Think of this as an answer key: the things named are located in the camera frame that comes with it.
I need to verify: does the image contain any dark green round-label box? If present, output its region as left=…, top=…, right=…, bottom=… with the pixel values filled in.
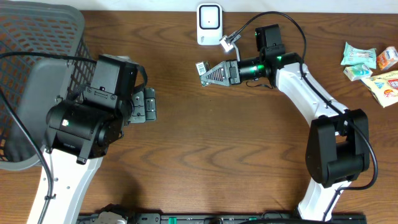
left=195, top=61, right=210, bottom=78

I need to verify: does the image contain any teal wipes pouch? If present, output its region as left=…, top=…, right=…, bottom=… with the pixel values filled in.
left=340, top=43, right=377, bottom=69

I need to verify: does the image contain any small teal tissue pack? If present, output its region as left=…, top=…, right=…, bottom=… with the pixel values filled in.
left=343, top=63, right=373, bottom=81

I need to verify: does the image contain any yellow wet wipes pack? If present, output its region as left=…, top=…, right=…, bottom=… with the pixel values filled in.
left=361, top=70, right=397, bottom=108

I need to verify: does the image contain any orange small tissue pack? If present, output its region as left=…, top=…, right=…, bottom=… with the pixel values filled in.
left=376, top=46, right=397, bottom=70

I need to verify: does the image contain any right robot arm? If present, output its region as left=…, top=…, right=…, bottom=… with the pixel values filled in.
left=195, top=45, right=374, bottom=222

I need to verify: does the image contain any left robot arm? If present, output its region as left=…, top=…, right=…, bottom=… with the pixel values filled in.
left=27, top=86, right=156, bottom=223

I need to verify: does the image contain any white barcode scanner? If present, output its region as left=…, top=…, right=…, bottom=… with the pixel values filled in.
left=197, top=3, right=223, bottom=45

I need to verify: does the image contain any grey plastic shopping basket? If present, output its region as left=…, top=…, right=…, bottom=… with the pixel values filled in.
left=0, top=1, right=97, bottom=171

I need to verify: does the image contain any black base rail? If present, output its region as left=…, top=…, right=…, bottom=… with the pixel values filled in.
left=77, top=203, right=368, bottom=224

